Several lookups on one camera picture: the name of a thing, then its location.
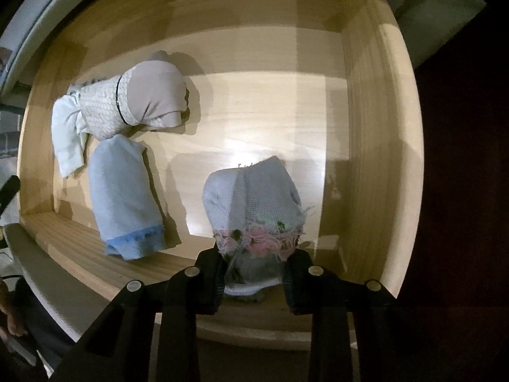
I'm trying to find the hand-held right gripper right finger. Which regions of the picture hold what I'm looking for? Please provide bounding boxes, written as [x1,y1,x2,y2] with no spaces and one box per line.
[280,249,450,382]

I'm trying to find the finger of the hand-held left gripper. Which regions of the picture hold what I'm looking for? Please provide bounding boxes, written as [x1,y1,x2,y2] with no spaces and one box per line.
[0,175,21,217]

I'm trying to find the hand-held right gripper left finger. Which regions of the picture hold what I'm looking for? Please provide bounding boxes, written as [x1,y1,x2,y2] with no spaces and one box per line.
[52,247,229,382]

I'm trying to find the white underwear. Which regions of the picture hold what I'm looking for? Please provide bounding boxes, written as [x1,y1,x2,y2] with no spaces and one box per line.
[52,93,90,179]

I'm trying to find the pale blue pink-trimmed underwear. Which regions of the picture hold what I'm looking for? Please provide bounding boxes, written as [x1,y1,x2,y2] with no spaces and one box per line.
[202,155,315,297]

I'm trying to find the light blue towel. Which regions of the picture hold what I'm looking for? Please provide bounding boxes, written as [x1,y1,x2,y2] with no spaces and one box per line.
[88,134,165,261]

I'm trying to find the beige scale-patterned underwear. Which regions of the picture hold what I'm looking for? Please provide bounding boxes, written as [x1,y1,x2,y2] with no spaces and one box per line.
[77,61,191,141]

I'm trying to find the wooden drawer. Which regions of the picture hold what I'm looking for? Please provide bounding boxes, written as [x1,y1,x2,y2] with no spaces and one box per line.
[8,0,424,353]

